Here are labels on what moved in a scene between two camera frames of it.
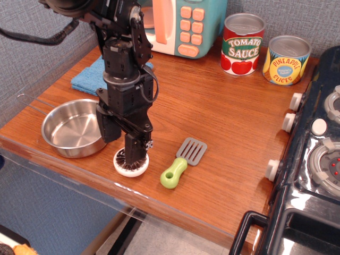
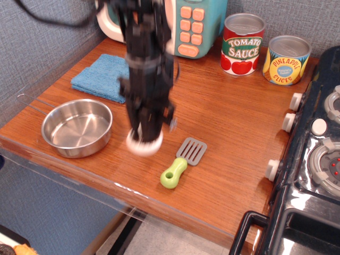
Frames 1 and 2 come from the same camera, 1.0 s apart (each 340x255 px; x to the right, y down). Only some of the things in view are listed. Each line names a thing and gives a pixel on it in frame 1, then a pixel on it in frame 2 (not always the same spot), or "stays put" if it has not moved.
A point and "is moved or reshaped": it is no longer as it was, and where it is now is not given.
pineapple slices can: x=287 y=60 stays put
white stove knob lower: x=272 y=169 stays put
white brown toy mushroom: x=135 y=169 is moved or reshaped
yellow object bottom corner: x=24 y=249 stays put
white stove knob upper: x=296 y=101 stays put
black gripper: x=128 y=100 -> x=148 y=82
